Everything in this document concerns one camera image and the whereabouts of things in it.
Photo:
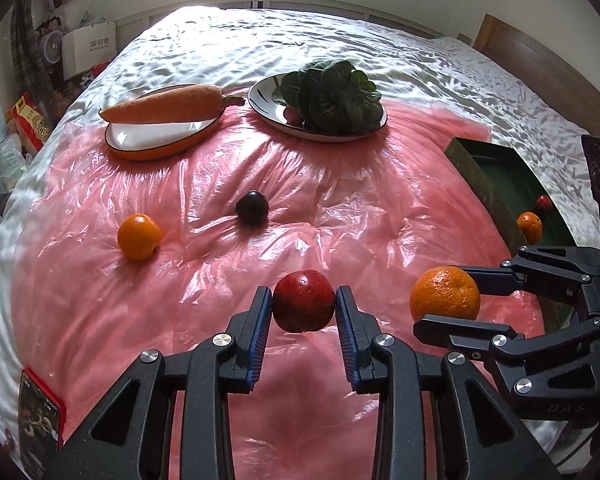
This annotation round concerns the dark purple plum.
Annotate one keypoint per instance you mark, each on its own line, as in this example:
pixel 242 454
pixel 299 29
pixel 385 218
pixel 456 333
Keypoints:
pixel 252 209

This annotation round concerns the orange in tray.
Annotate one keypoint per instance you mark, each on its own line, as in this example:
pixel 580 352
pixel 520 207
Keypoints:
pixel 531 226

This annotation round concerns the red plum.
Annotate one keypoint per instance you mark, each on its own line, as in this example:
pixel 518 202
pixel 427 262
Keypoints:
pixel 303 301

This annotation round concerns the white round plate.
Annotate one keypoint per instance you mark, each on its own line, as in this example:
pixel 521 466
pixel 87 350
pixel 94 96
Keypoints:
pixel 264 98

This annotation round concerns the wooden headboard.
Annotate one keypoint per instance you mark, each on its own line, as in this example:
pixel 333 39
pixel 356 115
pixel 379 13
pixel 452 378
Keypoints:
pixel 555 81

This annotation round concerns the orange carrot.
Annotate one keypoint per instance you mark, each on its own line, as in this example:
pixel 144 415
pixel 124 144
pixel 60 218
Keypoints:
pixel 194 103

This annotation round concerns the green rectangular tray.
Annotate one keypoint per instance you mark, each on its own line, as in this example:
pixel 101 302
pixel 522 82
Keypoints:
pixel 507 188

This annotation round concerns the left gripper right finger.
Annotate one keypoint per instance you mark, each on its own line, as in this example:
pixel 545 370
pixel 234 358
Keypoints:
pixel 380 363

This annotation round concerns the small red fruit in tray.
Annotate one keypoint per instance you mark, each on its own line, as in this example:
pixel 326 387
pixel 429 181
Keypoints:
pixel 543 203

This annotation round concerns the dark green leafy vegetable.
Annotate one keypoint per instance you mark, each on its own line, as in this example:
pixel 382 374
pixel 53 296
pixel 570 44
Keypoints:
pixel 333 98

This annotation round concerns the white cardboard box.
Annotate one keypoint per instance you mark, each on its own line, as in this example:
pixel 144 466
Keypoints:
pixel 86 47

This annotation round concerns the pink plastic sheet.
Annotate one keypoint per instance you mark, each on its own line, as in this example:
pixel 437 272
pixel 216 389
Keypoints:
pixel 374 214

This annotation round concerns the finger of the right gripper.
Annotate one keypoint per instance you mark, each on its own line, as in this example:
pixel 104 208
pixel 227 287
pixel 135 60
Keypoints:
pixel 513 275
pixel 457 334

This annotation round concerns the orange oval plate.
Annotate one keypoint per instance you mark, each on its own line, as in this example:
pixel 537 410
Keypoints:
pixel 156 141

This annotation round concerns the small orange on sheet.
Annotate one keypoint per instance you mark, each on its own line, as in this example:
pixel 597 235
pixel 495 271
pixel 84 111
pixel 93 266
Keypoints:
pixel 139 237

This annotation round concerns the large orange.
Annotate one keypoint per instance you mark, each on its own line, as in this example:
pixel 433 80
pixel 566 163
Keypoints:
pixel 445 291

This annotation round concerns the red yellow snack packet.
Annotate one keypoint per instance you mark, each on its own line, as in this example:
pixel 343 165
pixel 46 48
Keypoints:
pixel 31 125

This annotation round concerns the lower purple fan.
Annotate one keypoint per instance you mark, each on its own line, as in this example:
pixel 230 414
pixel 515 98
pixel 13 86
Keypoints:
pixel 50 46

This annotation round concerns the plaid hanging cloth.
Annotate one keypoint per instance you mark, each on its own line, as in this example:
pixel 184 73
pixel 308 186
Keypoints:
pixel 29 71

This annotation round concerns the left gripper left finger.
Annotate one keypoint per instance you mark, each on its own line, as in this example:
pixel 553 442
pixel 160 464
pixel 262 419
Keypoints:
pixel 228 362

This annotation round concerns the red smartphone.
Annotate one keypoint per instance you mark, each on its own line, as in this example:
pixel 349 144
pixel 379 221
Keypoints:
pixel 41 417

